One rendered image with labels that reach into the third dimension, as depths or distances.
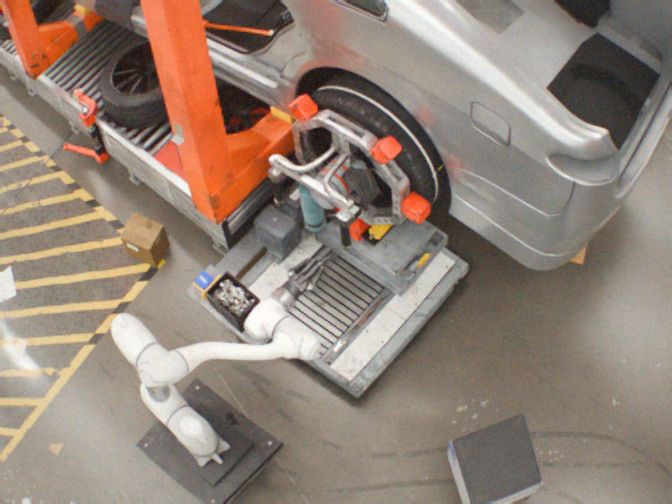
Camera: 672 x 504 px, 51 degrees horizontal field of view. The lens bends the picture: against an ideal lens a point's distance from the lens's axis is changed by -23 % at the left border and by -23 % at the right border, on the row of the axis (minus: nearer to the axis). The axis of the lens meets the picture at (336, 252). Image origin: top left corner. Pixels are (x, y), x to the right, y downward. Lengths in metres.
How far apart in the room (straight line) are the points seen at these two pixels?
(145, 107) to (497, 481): 2.70
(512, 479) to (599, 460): 0.65
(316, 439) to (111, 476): 1.11
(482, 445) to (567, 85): 1.75
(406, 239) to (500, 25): 1.21
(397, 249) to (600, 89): 1.39
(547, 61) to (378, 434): 1.96
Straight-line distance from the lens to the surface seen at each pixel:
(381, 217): 3.57
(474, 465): 3.48
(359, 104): 3.30
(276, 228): 3.92
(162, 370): 2.84
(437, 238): 4.16
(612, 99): 3.99
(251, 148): 3.76
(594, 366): 4.11
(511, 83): 2.75
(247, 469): 3.57
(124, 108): 4.55
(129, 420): 4.10
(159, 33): 2.94
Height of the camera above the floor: 3.67
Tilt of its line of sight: 59 degrees down
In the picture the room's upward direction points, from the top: 7 degrees counter-clockwise
